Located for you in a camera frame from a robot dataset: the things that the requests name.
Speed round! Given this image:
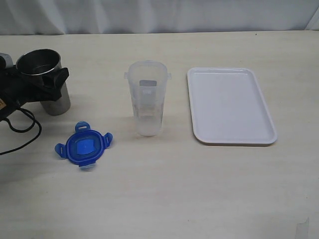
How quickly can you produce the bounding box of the blue plastic container lid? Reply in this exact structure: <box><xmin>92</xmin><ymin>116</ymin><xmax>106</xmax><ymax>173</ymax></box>
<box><xmin>54</xmin><ymin>121</ymin><xmax>113</xmax><ymax>169</ymax></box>

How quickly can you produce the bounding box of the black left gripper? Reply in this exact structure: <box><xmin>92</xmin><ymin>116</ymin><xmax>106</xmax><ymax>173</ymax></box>
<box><xmin>0</xmin><ymin>66</ymin><xmax>69</xmax><ymax>105</ymax></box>

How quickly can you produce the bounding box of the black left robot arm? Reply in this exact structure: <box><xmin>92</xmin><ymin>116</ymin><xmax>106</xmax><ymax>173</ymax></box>
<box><xmin>0</xmin><ymin>65</ymin><xmax>69</xmax><ymax>119</ymax></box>

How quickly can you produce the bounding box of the white rectangular plastic tray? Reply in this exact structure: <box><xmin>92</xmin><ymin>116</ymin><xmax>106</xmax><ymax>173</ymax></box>
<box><xmin>187</xmin><ymin>67</ymin><xmax>278</xmax><ymax>146</ymax></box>

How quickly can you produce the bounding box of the stainless steel tumbler cup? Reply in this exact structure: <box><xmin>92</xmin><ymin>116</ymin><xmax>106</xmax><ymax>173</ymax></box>
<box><xmin>16</xmin><ymin>49</ymin><xmax>71</xmax><ymax>116</ymax></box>

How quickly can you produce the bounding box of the clear plastic tall container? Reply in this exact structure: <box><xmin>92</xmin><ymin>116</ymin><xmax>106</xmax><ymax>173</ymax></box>
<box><xmin>125</xmin><ymin>60</ymin><xmax>171</xmax><ymax>136</ymax></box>

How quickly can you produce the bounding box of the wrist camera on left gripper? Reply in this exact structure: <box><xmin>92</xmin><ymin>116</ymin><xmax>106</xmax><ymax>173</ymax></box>
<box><xmin>0</xmin><ymin>53</ymin><xmax>14</xmax><ymax>70</ymax></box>

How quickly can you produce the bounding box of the white backdrop curtain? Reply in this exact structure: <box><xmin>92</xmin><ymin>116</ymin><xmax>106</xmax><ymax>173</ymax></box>
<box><xmin>0</xmin><ymin>0</ymin><xmax>319</xmax><ymax>35</ymax></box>

